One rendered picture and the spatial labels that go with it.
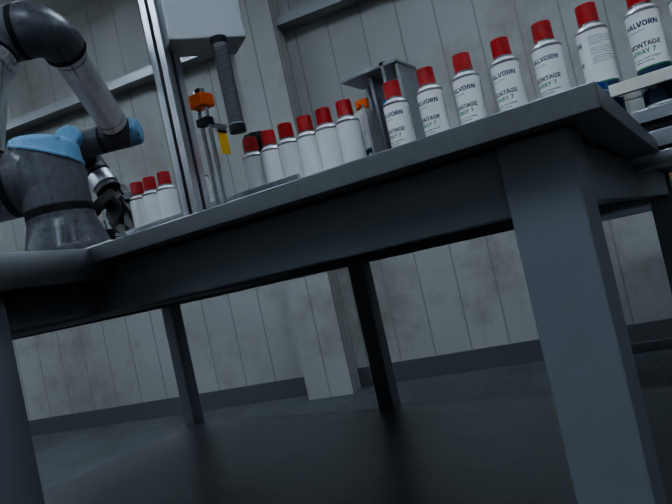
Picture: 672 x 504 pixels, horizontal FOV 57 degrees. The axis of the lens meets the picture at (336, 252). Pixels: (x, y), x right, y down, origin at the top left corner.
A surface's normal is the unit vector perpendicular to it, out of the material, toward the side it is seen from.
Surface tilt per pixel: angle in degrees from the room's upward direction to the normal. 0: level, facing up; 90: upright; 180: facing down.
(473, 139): 90
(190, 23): 90
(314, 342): 90
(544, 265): 90
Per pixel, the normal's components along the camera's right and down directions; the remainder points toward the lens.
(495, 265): -0.34, 0.04
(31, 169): 0.02, -0.07
